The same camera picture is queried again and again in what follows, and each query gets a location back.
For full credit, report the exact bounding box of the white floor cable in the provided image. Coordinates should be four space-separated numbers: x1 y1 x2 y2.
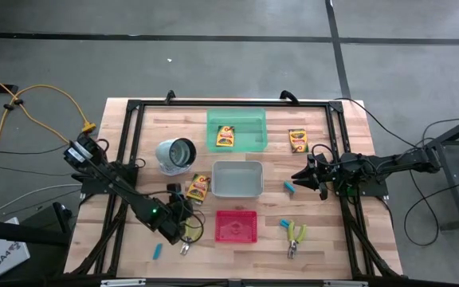
0 182 84 220

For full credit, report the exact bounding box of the black left camera cable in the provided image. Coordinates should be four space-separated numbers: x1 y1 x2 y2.
168 190 206 245

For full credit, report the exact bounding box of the white cylindrical lamp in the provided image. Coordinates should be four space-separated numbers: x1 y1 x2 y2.
155 137 198 176

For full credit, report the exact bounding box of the black table frame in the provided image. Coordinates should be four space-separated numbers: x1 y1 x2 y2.
68 98 404 280

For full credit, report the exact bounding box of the green translucent plastic bin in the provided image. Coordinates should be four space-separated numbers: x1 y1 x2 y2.
206 108 269 154

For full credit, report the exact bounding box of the grey plastic bin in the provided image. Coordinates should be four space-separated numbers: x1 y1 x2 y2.
210 159 265 199

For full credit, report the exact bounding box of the black camera cable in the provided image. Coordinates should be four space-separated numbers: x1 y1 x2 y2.
311 143 336 164
168 190 206 245

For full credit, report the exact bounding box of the black right camera cable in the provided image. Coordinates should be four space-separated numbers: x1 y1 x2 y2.
311 143 336 164

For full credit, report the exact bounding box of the black metal stand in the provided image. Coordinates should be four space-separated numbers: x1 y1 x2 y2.
422 108 459 233

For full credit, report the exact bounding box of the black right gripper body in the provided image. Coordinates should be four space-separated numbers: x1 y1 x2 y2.
309 153 350 200

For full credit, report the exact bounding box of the yellow green crayon box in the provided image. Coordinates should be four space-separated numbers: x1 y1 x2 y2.
288 128 309 155
185 173 211 206
215 125 236 147

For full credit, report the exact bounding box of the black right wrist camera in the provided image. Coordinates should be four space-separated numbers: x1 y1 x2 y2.
316 158 336 179

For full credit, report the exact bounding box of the yellow extension cable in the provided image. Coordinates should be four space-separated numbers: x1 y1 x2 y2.
0 65 97 177

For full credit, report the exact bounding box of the silver aluminium extrusion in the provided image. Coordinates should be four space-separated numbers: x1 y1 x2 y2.
100 278 147 287
323 280 369 287

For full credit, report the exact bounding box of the black stand leg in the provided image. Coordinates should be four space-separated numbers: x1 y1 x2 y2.
0 201 73 246

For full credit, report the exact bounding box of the white coiled lamp cable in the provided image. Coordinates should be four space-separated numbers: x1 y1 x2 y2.
159 161 187 178

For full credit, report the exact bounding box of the red slotted plastic basket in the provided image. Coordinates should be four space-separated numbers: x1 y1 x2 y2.
214 210 259 244

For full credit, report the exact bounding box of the black floor cable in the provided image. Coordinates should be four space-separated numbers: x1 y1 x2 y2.
403 169 459 247
332 97 428 152

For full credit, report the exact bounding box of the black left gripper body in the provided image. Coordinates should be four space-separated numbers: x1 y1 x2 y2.
167 195 195 230

